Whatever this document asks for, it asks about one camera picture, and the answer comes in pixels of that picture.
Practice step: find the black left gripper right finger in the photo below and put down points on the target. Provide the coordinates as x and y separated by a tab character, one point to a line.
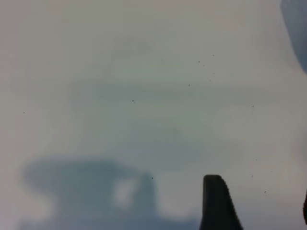
305	208

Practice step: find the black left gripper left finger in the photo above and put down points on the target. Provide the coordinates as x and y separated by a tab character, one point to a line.
216	206

